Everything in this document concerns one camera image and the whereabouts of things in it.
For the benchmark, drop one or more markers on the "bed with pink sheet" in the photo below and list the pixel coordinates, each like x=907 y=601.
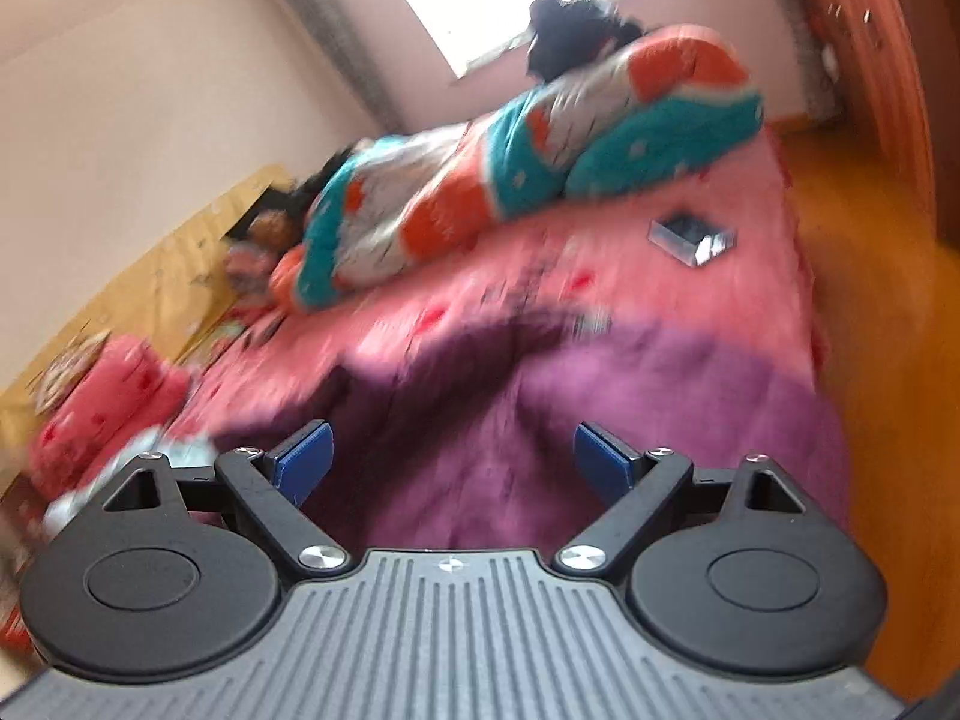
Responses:
x=600 y=270

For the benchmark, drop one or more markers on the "pink folded blankets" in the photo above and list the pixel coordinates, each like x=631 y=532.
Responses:
x=112 y=397

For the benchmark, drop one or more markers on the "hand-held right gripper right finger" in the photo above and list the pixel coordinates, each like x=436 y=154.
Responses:
x=600 y=461

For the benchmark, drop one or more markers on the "grey ribbed radiator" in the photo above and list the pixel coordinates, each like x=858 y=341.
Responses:
x=330 y=30

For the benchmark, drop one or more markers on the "teal orange printed quilt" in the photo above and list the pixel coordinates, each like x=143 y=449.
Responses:
x=465 y=187

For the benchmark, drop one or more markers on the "stuffed toy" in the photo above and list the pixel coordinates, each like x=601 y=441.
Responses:
x=262 y=240

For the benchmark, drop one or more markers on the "dark clothes pile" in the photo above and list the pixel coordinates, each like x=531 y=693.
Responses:
x=570 y=37

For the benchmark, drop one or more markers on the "small silver black box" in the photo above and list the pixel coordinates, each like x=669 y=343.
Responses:
x=694 y=238

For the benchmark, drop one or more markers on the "purple down jacket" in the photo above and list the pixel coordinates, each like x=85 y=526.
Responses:
x=637 y=405

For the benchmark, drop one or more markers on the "yellow wooden headboard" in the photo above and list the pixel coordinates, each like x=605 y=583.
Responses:
x=165 y=262

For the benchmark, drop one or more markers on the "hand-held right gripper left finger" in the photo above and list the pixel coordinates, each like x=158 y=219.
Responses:
x=304 y=459

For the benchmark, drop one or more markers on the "dark cloth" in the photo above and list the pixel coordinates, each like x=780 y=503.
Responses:
x=330 y=174

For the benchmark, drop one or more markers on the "wooden wardrobe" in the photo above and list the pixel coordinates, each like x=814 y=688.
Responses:
x=862 y=30

